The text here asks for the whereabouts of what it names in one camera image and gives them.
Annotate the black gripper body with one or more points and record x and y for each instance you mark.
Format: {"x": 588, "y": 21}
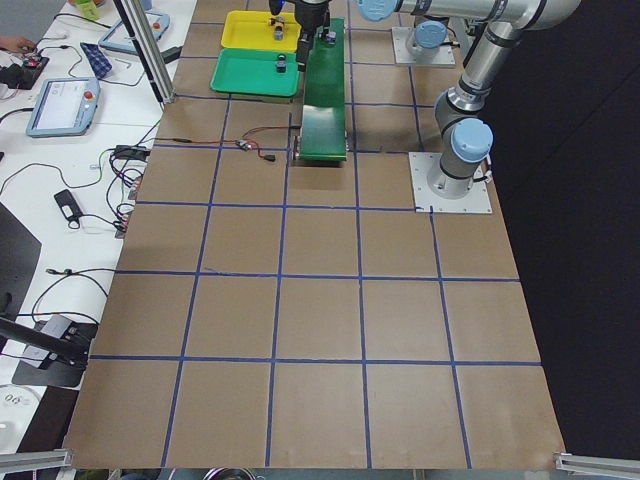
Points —
{"x": 310, "y": 14}

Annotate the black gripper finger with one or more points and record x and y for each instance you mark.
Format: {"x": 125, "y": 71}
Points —
{"x": 302, "y": 51}
{"x": 310, "y": 42}

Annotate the green push button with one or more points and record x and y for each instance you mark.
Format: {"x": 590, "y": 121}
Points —
{"x": 281, "y": 63}
{"x": 329, "y": 36}

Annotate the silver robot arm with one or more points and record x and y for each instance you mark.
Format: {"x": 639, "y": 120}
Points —
{"x": 376, "y": 11}
{"x": 467, "y": 139}

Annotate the yellow plastic tray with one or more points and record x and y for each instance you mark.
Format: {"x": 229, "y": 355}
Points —
{"x": 248, "y": 29}

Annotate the green plastic tray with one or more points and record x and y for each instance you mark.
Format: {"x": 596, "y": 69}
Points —
{"x": 252, "y": 72}

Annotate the green conveyor belt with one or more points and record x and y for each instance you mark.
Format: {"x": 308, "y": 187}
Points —
{"x": 322, "y": 136}

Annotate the small speed controller board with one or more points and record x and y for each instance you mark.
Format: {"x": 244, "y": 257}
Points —
{"x": 243, "y": 144}

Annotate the blue checkered cloth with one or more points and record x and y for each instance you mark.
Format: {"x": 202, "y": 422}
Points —
{"x": 98, "y": 61}

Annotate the teach pendant near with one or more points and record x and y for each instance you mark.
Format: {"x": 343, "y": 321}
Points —
{"x": 64, "y": 107}

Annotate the black power adapter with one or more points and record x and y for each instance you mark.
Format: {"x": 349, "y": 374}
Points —
{"x": 68, "y": 205}

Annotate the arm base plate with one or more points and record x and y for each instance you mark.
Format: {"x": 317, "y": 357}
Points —
{"x": 435, "y": 192}
{"x": 426, "y": 44}

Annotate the aluminium frame post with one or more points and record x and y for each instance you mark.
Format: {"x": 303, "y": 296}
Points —
{"x": 137, "y": 26}

